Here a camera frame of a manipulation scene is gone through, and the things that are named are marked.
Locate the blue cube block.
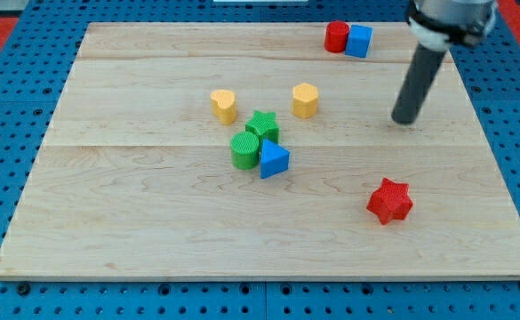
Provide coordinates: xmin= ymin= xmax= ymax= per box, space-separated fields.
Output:
xmin=345 ymin=24 xmax=373 ymax=58

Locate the green star block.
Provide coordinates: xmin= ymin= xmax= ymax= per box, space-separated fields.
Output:
xmin=244 ymin=110 xmax=279 ymax=145

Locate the yellow heart block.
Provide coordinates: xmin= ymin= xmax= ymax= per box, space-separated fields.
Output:
xmin=210 ymin=89 xmax=237 ymax=125

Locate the red star block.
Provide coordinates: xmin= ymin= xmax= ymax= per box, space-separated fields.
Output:
xmin=366 ymin=178 xmax=413 ymax=225

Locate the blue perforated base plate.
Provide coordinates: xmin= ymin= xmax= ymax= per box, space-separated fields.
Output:
xmin=0 ymin=0 xmax=520 ymax=319

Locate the yellow hexagon block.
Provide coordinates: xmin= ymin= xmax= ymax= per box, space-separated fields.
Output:
xmin=292 ymin=83 xmax=319 ymax=119

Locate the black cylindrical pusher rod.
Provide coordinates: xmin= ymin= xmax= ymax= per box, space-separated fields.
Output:
xmin=391 ymin=44 xmax=447 ymax=125

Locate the blue triangle block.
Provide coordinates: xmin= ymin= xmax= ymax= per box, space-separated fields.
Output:
xmin=260 ymin=139 xmax=290 ymax=179

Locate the red cylinder block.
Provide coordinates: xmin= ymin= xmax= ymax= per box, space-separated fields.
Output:
xmin=324 ymin=20 xmax=350 ymax=53

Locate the green cylinder block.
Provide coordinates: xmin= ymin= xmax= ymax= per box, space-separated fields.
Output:
xmin=230 ymin=132 xmax=260 ymax=170

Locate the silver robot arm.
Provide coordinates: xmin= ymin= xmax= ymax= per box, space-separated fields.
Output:
xmin=407 ymin=0 xmax=498 ymax=52

